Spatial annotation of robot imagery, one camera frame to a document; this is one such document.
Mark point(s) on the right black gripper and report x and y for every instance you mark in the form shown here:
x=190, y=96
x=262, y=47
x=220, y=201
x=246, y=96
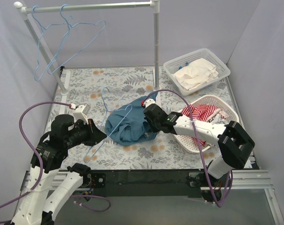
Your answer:
x=150, y=117

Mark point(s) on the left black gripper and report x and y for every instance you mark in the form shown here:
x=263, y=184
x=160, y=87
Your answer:
x=90, y=132

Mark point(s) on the blue tank top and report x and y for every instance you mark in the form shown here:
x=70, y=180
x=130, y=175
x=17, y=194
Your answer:
x=127, y=126

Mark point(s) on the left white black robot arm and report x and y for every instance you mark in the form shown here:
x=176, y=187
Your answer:
x=39, y=207

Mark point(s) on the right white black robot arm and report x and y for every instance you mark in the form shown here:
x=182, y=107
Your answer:
x=233, y=141

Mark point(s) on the red white striped garment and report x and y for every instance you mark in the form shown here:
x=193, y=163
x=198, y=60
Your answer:
x=203, y=112

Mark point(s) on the white basket with striped clothes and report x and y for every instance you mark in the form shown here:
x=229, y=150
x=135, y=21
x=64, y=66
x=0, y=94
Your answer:
x=189, y=143

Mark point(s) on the white basket with cream cloth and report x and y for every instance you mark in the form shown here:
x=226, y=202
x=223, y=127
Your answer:
x=173, y=66

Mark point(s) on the black white striped garment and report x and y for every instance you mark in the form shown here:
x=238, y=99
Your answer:
x=218, y=118

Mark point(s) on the cream white cloth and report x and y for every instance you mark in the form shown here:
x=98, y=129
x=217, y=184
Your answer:
x=196, y=74

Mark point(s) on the white clothes rack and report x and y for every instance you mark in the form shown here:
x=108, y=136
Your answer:
x=155, y=4

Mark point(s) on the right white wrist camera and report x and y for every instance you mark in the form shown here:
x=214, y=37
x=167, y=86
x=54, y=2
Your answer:
x=147, y=102

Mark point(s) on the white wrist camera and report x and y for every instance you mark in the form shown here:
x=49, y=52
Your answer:
x=147, y=102
x=80, y=112

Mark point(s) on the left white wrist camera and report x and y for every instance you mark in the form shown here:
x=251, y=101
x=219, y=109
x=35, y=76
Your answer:
x=80, y=112

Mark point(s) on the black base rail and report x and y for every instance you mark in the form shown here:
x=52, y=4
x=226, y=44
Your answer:
x=146, y=183

